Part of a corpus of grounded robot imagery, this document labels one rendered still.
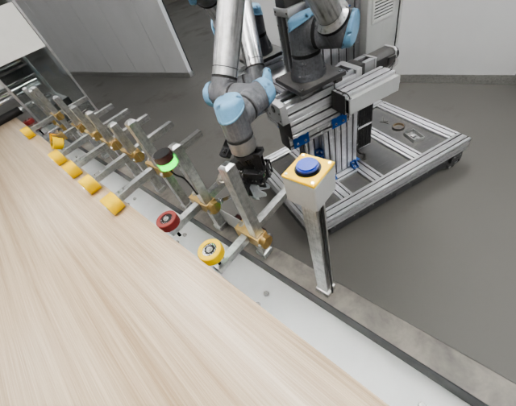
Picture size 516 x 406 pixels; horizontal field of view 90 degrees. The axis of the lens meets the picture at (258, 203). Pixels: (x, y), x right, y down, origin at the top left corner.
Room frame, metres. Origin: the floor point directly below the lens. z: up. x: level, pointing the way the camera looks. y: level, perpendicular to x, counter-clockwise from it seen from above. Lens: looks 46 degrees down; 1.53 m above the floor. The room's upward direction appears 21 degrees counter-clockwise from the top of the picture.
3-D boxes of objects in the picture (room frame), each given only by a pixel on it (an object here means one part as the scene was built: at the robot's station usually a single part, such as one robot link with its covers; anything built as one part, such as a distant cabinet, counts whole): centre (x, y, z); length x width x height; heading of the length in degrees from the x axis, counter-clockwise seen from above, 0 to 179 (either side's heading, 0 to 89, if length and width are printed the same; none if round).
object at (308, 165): (0.34, -0.10, 1.22); 0.04 x 0.04 x 0.02
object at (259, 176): (0.61, -0.03, 1.06); 0.09 x 0.08 x 0.12; 55
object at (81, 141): (1.62, 0.77, 0.95); 0.50 x 0.04 x 0.04; 125
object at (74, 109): (1.58, 0.75, 0.89); 0.03 x 0.03 x 0.48; 35
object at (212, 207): (0.78, 0.20, 0.85); 0.13 x 0.06 x 0.05; 35
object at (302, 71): (1.10, -0.41, 1.09); 0.15 x 0.15 x 0.10
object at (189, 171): (0.76, 0.18, 0.90); 0.03 x 0.03 x 0.48; 35
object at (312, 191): (0.34, -0.10, 1.18); 0.07 x 0.07 x 0.08; 35
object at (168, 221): (0.70, 0.33, 0.85); 0.08 x 0.08 x 0.11
